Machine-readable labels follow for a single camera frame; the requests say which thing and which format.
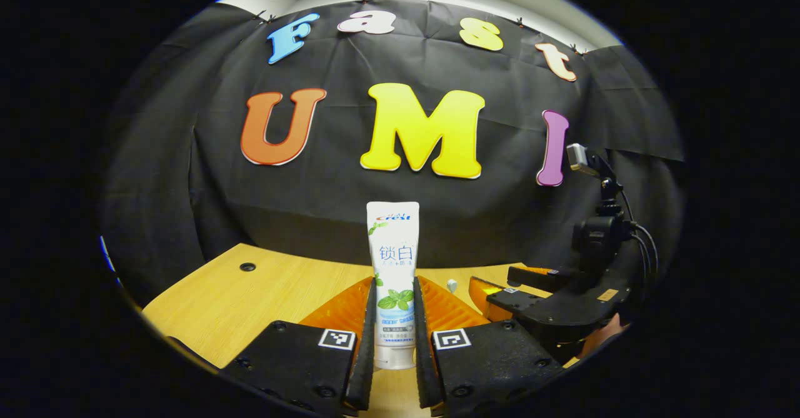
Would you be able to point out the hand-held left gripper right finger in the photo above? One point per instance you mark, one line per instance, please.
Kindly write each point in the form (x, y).
(420, 368)

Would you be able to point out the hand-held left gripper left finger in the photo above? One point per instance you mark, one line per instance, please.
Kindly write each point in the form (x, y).
(367, 368)

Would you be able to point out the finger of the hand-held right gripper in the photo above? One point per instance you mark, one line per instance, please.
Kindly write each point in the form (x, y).
(512, 302)
(531, 277)

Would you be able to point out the pale green toothbrush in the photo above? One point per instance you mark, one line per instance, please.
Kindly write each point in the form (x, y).
(451, 285)

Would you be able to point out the white toothpaste tube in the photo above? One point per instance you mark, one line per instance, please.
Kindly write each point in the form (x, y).
(394, 262)

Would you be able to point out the wooden desktop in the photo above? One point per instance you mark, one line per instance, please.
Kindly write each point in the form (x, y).
(250, 299)

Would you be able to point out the black backdrop cloth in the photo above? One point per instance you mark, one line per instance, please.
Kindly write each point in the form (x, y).
(337, 199)

